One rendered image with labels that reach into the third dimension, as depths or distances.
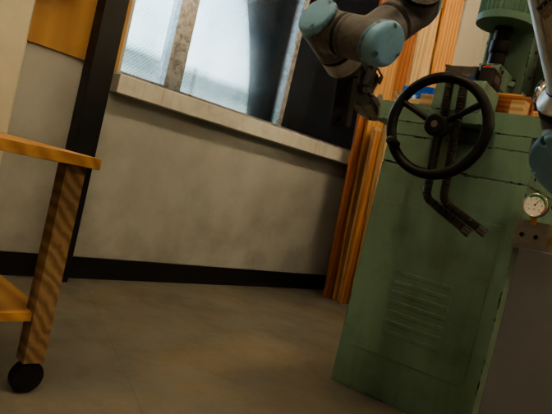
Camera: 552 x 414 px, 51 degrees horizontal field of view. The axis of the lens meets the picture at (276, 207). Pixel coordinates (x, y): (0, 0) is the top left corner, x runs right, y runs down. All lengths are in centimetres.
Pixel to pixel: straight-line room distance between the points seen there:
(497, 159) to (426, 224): 27
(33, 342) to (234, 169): 175
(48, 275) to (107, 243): 126
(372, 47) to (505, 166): 69
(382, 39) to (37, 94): 150
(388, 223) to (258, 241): 140
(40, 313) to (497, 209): 119
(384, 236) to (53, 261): 98
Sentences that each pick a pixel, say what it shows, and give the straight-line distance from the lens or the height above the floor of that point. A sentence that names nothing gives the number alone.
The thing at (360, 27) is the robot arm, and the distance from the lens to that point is 119.
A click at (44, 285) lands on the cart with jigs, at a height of 24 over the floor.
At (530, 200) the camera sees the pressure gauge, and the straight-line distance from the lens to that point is 163.
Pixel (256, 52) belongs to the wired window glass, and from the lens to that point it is 304.
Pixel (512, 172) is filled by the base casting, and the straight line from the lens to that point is 171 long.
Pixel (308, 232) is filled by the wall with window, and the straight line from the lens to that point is 338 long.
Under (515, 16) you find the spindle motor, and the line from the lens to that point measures 194.
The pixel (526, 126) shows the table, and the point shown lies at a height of 87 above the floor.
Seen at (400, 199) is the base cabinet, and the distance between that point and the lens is 180.
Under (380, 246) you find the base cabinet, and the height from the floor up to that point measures 45.
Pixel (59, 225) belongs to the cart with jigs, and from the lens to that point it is 130.
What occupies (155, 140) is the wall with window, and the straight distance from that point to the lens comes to 260.
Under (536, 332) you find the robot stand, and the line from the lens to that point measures 117.
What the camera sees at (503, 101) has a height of 95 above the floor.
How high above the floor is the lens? 56
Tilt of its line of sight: 2 degrees down
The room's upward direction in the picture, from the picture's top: 13 degrees clockwise
